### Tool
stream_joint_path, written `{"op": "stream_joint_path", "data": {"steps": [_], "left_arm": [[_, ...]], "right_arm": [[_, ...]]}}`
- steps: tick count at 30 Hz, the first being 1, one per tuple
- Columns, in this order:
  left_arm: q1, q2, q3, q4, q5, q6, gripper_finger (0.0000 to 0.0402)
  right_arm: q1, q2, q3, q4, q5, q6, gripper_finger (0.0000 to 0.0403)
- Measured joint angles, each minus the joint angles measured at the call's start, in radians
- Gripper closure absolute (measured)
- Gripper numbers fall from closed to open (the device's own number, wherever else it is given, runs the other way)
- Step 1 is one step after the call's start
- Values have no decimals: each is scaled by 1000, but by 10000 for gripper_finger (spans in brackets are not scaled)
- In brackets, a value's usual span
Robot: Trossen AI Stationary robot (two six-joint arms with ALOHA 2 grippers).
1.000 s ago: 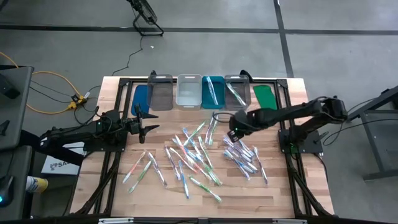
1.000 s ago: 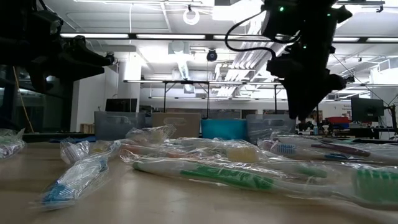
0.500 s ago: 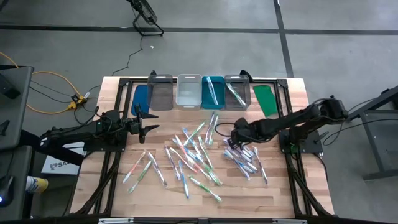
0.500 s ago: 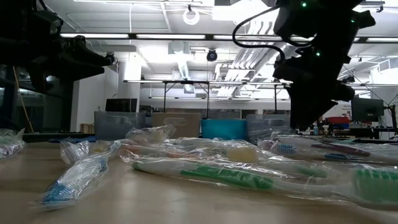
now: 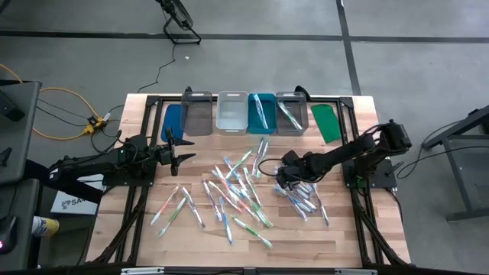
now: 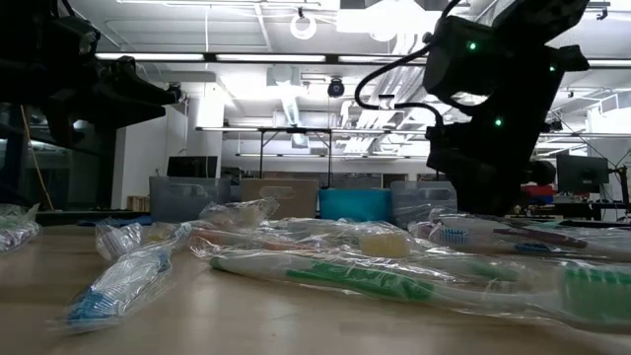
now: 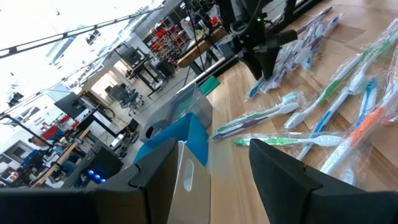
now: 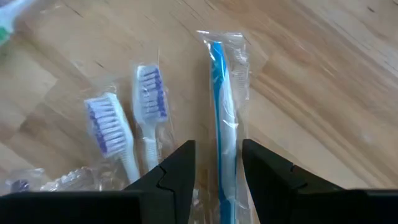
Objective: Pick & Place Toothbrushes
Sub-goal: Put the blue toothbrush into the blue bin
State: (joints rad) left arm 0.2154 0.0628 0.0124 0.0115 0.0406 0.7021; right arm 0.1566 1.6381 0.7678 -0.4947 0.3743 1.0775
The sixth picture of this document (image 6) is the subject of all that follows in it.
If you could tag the black gantry frame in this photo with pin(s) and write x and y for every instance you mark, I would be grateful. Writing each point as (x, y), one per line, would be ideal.
(296, 130)

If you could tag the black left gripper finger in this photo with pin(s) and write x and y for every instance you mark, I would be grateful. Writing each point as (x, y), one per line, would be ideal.
(125, 111)
(143, 86)

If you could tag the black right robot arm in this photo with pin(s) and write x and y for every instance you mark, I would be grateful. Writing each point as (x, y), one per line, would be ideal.
(532, 29)

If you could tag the black ceiling spotlight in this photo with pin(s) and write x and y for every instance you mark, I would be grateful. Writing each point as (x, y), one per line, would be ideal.
(336, 88)

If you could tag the wooden crate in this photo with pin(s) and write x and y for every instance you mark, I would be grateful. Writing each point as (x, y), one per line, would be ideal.
(138, 203)

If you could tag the smoky transparent plastic bin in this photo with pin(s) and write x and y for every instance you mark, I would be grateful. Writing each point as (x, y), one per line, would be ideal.
(419, 202)
(187, 202)

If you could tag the long ceiling light strip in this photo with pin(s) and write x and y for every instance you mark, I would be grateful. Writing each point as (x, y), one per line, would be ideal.
(379, 59)
(148, 56)
(609, 63)
(271, 57)

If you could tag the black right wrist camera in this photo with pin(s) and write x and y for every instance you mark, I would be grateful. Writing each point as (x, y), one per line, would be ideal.
(458, 59)

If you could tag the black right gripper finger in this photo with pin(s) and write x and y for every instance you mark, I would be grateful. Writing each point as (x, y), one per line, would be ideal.
(488, 197)

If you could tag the blue toothbrush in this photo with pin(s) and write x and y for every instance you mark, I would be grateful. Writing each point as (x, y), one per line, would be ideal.
(451, 235)
(118, 286)

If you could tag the white plastic bin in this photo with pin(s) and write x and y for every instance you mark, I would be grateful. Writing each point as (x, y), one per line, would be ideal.
(281, 202)

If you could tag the red storage bin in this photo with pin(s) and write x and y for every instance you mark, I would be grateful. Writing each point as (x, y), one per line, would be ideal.
(539, 190)

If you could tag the black computer monitor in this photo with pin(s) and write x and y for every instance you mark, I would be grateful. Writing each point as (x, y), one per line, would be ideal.
(192, 166)
(581, 172)

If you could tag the teal plastic bin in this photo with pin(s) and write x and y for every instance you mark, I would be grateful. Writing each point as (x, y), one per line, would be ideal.
(355, 204)

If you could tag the blue storage bin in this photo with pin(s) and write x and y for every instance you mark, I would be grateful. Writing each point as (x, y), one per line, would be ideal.
(542, 200)

